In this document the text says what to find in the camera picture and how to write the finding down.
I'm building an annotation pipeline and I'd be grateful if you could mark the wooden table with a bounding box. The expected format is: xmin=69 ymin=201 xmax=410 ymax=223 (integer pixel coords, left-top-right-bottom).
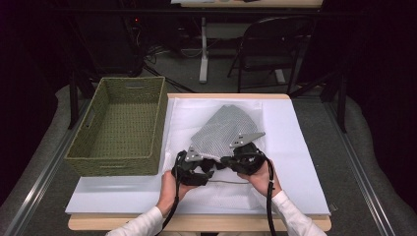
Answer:
xmin=67 ymin=92 xmax=332 ymax=232

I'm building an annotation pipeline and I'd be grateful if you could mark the desk with white legs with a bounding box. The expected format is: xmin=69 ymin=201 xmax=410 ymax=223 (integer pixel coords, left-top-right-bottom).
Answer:
xmin=170 ymin=0 xmax=325 ymax=86

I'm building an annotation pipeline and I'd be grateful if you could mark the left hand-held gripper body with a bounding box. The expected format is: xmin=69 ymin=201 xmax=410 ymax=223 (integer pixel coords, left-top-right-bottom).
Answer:
xmin=170 ymin=145 xmax=214 ymax=187

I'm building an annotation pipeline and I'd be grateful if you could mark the person's right hand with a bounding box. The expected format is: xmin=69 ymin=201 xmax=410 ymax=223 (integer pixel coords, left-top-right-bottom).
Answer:
xmin=237 ymin=160 xmax=282 ymax=201

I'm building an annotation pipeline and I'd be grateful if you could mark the black folding chair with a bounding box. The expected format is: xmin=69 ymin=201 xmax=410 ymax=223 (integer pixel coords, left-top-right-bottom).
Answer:
xmin=226 ymin=15 xmax=316 ymax=95

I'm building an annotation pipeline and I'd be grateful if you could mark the person's left hand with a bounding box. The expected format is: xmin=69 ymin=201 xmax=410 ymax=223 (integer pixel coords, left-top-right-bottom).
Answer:
xmin=156 ymin=170 xmax=193 ymax=212

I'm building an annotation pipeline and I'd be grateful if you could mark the white board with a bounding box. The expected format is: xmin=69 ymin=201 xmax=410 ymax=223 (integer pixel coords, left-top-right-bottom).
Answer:
xmin=64 ymin=97 xmax=331 ymax=216

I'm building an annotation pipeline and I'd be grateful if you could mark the dark computer tower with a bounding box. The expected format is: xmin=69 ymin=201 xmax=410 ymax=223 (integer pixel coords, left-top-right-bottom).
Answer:
xmin=73 ymin=13 xmax=146 ymax=77

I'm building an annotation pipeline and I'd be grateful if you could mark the black cloth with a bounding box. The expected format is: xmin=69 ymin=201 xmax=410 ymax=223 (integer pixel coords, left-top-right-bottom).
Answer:
xmin=190 ymin=104 xmax=261 ymax=172

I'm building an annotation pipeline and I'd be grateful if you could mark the metal rail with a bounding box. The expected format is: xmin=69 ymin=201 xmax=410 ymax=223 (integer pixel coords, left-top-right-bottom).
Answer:
xmin=323 ymin=97 xmax=397 ymax=236
xmin=3 ymin=97 xmax=96 ymax=236

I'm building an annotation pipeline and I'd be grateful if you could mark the white mesh laundry bag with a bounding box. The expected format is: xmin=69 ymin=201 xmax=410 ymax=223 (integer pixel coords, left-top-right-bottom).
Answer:
xmin=161 ymin=96 xmax=273 ymax=212

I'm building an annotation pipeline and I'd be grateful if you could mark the black floor cable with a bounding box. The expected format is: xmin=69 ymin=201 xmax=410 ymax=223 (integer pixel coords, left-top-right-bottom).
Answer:
xmin=142 ymin=63 xmax=195 ymax=93

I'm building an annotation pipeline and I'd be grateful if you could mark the black stand leg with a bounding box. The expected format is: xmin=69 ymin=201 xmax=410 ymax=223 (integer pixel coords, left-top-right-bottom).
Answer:
xmin=67 ymin=70 xmax=82 ymax=130
xmin=336 ymin=73 xmax=348 ymax=134

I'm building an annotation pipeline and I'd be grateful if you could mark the right hand-held gripper black cable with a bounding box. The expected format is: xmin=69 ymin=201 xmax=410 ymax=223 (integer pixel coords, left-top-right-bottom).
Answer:
xmin=259 ymin=151 xmax=278 ymax=236

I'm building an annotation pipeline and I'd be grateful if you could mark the left hand-held gripper black cable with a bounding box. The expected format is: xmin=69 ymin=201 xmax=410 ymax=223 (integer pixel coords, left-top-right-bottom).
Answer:
xmin=156 ymin=152 xmax=183 ymax=236

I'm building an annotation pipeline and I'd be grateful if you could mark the green woven basket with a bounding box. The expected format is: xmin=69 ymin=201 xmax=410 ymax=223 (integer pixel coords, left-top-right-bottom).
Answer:
xmin=63 ymin=76 xmax=169 ymax=177

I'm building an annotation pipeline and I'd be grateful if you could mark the hand-held gripper black cable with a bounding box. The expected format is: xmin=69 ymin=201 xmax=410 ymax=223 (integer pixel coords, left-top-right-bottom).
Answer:
xmin=259 ymin=151 xmax=278 ymax=236
xmin=156 ymin=152 xmax=183 ymax=236

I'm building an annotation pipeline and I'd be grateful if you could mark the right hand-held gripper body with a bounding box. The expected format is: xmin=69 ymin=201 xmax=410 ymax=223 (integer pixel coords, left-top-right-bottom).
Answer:
xmin=229 ymin=131 xmax=268 ymax=176

